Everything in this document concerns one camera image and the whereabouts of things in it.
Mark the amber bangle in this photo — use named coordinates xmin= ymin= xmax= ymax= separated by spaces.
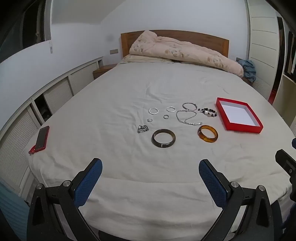
xmin=197 ymin=125 xmax=219 ymax=143

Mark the dark beaded bracelet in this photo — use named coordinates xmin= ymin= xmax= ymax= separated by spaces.
xmin=198 ymin=107 xmax=218 ymax=118

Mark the thin silver bangle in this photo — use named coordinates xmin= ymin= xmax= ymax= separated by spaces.
xmin=182 ymin=102 xmax=197 ymax=111

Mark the silver chain necklace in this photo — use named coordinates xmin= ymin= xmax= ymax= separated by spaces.
xmin=176 ymin=109 xmax=203 ymax=127

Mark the dark jade bangle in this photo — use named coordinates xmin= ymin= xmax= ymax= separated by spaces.
xmin=151 ymin=128 xmax=176 ymax=148

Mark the small twisted silver hoop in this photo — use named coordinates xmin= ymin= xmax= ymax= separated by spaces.
xmin=166 ymin=106 xmax=176 ymax=113

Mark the silver wristwatch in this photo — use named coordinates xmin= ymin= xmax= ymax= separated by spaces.
xmin=137 ymin=125 xmax=149 ymax=133

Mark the large twisted silver hoop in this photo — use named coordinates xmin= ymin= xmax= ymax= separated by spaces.
xmin=148 ymin=108 xmax=159 ymax=115

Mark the red jewelry box tray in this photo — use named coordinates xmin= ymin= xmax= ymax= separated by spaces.
xmin=216 ymin=97 xmax=263 ymax=134

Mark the open shelf unit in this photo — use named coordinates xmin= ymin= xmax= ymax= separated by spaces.
xmin=273 ymin=21 xmax=295 ymax=126

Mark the red cased smartphone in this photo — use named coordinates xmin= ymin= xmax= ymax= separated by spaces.
xmin=28 ymin=126 xmax=50 ymax=155

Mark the blue crumpled clothing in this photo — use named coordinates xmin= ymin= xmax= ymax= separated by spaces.
xmin=238 ymin=59 xmax=256 ymax=83

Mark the white louvered cabinet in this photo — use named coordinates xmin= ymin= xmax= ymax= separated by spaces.
xmin=1 ymin=58 xmax=103 ymax=200

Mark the white wardrobe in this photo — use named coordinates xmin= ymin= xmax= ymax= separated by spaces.
xmin=247 ymin=0 xmax=280 ymax=99

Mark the wooden headboard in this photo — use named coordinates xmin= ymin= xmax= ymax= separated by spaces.
xmin=121 ymin=30 xmax=229 ymax=57

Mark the white bed sheet mattress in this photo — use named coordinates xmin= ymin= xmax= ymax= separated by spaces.
xmin=27 ymin=62 xmax=295 ymax=240

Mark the wooden nightstand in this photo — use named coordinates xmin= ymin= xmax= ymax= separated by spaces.
xmin=93 ymin=64 xmax=117 ymax=79

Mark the pink floral duvet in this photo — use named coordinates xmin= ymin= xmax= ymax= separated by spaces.
xmin=129 ymin=30 xmax=244 ymax=77

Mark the beige pillow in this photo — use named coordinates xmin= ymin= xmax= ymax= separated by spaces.
xmin=120 ymin=55 xmax=173 ymax=64

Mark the wall switch plate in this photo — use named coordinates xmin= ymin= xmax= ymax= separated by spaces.
xmin=109 ymin=49 xmax=118 ymax=55

